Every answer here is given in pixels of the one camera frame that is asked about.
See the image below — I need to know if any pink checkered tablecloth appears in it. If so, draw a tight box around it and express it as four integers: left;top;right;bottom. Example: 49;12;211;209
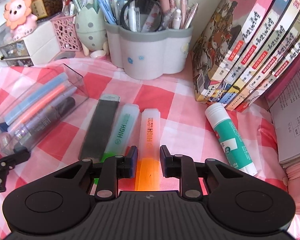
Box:
0;58;288;238

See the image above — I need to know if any white tape roll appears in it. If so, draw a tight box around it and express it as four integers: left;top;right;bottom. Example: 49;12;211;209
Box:
90;50;107;60

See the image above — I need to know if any green white glue stick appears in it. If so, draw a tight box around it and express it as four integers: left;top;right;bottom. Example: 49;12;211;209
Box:
205;103;257;176

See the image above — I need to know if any green egg-shaped pen holder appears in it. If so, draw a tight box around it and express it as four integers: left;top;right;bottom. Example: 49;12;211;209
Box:
75;3;107;56

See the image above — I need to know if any pink lion toy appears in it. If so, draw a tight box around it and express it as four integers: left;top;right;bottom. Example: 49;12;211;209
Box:
4;0;38;42

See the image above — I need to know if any clear plastic organizer box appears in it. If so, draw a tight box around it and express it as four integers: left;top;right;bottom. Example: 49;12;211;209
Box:
0;64;89;155

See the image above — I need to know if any pink perforated pen holder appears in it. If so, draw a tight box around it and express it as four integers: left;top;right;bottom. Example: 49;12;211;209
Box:
50;15;82;52

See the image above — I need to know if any boxed book set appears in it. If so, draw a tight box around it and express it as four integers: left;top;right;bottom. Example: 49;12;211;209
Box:
192;0;300;110

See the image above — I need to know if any pink pastel highlighter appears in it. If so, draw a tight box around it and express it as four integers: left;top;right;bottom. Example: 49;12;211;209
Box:
7;81;70;133

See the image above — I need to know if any green HIGH highlighter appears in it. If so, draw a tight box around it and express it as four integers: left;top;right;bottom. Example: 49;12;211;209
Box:
92;103;140;193

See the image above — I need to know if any grey desk grommet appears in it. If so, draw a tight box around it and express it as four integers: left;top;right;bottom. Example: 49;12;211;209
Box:
53;51;76;61

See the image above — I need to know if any white mini drawer unit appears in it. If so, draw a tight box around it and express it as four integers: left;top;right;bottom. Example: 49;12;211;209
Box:
0;21;61;67

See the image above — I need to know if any orange HIGH highlighter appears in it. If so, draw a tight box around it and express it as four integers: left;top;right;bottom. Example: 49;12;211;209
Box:
134;108;160;191

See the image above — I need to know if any blue pastel highlighter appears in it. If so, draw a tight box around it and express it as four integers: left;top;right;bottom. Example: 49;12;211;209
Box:
4;73;68;125

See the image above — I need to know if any black marker pen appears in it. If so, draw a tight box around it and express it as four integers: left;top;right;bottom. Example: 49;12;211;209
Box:
15;96;76;147

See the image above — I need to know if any stack of printed papers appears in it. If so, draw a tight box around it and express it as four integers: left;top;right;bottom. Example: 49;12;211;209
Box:
270;70;300;167

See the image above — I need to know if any magnifying glass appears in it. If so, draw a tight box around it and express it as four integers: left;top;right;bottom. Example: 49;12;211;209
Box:
120;0;164;33

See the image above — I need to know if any white flower-shaped pen holder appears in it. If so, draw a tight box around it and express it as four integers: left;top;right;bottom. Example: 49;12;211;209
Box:
105;23;193;80

